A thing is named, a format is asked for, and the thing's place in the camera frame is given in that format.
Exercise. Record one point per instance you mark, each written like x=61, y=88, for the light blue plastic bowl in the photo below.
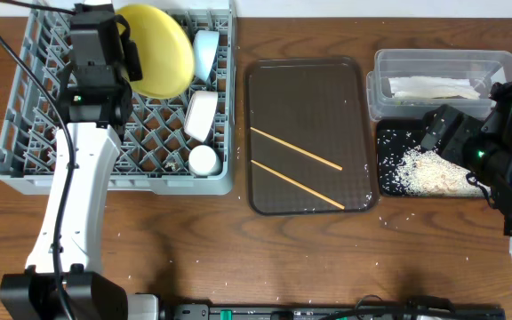
x=205, y=47

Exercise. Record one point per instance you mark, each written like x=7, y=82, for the grey plastic dish rack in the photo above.
x=155, y=148

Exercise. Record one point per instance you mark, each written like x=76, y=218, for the wooden chopstick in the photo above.
x=299, y=185
x=298, y=149

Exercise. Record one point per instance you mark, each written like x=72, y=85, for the pile of white rice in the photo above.
x=429, y=175

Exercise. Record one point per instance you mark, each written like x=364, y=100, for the clear plastic waste bin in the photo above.
x=482, y=68

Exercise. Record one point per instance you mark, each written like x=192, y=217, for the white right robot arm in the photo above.
x=498, y=194

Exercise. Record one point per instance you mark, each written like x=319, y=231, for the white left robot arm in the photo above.
x=62, y=278

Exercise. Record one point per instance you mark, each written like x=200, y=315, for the black waste tray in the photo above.
x=389, y=146

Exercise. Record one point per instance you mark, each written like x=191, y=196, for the dark brown serving tray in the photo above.
x=318, y=105

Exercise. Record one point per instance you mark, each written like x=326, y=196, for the cream plastic cup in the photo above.
x=203, y=161

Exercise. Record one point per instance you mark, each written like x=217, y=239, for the white paper napkin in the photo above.
x=428, y=87

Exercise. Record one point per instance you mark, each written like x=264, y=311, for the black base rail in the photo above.
x=370, y=307

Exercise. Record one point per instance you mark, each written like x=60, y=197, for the yellow plastic plate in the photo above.
x=166, y=55

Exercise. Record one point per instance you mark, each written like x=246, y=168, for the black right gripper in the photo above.
x=464, y=127

